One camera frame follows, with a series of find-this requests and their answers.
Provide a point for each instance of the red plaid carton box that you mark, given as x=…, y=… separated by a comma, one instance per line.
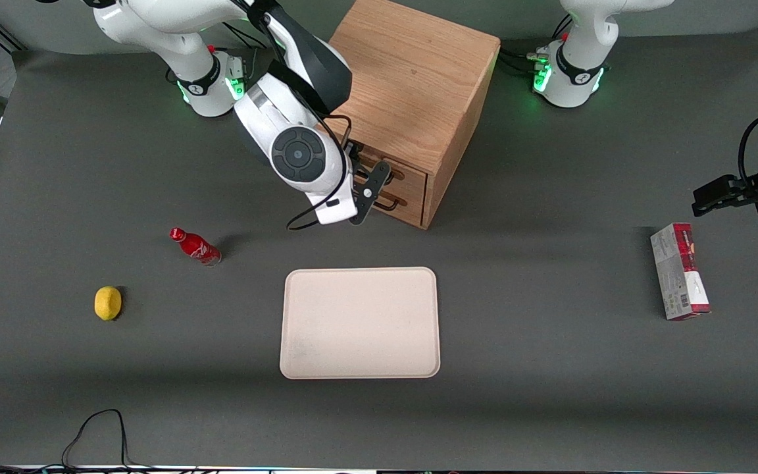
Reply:
x=678, y=276

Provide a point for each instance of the yellow lemon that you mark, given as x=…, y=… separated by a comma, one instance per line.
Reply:
x=108, y=303

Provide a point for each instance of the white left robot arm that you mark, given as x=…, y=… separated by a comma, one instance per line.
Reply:
x=573, y=85

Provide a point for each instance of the beige rectangular tray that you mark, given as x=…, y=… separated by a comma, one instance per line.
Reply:
x=359, y=322

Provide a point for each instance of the red cola bottle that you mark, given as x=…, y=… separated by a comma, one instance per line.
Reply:
x=198, y=249

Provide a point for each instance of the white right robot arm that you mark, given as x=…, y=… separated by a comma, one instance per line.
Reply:
x=297, y=155

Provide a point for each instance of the wooden drawer with plain front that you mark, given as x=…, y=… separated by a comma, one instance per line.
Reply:
x=412, y=210

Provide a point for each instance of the wooden drawer cabinet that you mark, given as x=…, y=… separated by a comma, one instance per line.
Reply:
x=412, y=79

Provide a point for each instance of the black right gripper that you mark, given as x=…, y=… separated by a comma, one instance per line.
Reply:
x=354, y=156

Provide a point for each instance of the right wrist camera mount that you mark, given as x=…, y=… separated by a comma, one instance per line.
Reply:
x=369, y=191

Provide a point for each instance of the wooden drawer with notched front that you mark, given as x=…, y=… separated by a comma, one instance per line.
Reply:
x=414, y=181

